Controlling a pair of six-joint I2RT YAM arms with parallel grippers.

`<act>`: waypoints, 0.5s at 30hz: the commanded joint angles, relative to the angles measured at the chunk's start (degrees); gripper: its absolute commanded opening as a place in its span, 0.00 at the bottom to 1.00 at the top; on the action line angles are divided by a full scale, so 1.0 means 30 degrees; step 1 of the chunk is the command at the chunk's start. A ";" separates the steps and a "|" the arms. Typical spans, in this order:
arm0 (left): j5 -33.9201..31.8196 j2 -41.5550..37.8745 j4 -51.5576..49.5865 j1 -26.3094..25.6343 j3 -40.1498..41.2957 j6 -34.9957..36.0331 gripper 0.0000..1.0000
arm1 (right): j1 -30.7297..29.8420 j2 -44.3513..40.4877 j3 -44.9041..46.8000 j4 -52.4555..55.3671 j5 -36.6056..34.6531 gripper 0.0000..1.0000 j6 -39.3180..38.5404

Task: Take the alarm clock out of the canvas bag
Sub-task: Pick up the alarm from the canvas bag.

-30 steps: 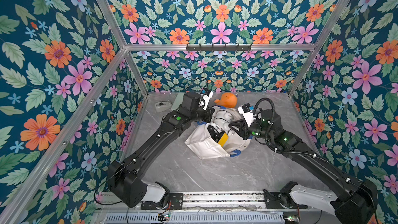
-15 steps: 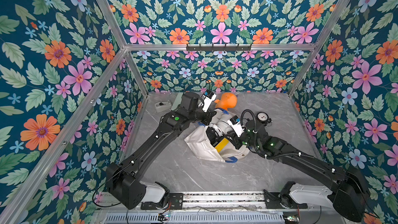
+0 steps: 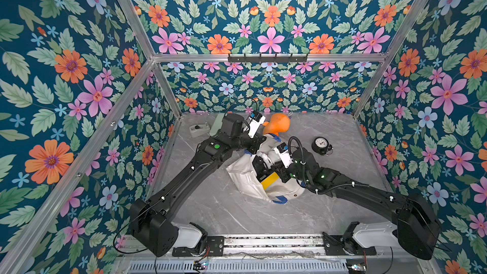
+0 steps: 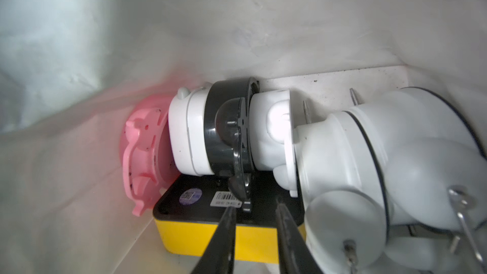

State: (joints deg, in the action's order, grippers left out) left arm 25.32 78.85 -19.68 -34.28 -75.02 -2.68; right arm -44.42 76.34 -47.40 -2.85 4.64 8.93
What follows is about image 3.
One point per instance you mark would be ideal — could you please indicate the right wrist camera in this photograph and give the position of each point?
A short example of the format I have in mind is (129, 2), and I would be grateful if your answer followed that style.
(282, 150)

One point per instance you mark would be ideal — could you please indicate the small black alarm clock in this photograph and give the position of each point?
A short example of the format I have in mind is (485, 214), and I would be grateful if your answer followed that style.
(322, 146)

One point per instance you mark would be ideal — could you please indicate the black hook rail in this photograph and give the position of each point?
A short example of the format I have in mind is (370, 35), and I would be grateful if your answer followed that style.
(267, 58)

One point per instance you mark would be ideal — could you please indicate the black yellow square clock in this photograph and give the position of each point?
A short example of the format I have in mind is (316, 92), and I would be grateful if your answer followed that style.
(267, 171)

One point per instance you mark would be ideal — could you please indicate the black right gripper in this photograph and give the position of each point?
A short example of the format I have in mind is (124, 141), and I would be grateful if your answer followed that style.
(272, 162)

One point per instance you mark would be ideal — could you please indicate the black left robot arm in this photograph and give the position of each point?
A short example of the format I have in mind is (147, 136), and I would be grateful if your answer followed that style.
(151, 220)

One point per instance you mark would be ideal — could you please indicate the orange plush whale toy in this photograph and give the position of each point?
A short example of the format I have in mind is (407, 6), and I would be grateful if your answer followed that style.
(278, 123)

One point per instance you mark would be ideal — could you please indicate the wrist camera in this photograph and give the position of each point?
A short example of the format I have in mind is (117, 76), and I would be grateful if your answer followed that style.
(282, 150)
(254, 121)

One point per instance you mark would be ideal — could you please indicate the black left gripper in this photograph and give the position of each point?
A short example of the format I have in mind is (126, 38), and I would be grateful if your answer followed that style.
(254, 143)

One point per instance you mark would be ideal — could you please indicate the small white grey device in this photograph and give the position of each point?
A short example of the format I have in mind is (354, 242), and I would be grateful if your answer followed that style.
(198, 130)

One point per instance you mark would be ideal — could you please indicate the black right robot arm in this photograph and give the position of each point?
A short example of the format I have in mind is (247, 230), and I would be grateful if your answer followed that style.
(410, 223)

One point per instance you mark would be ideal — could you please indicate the white canvas tote bag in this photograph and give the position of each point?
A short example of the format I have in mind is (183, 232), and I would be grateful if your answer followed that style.
(243, 176)

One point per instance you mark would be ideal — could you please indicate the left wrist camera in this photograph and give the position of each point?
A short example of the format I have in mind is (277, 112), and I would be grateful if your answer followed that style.
(254, 121)

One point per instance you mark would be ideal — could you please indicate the mint green glasses case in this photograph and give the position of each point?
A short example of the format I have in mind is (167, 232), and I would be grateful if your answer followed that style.
(217, 124)

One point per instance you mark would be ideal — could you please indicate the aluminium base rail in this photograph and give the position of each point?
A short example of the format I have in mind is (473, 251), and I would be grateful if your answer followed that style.
(274, 244)

